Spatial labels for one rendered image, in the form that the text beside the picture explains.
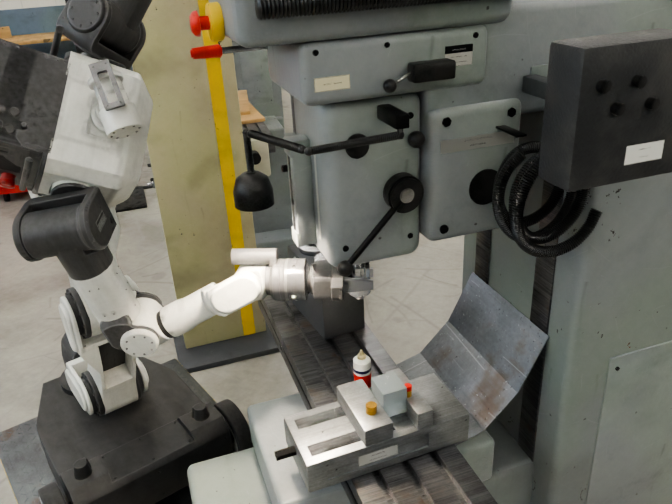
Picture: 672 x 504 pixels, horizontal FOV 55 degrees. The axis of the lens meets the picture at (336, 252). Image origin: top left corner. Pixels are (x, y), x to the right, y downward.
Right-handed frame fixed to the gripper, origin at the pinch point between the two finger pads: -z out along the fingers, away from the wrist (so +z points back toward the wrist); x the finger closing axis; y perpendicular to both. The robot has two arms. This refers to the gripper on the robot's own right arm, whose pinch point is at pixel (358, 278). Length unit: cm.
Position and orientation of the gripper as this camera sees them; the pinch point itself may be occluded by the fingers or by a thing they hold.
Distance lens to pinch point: 133.5
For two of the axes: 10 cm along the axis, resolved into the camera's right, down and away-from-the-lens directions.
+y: 0.4, 8.9, 4.5
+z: -10.0, 0.1, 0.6
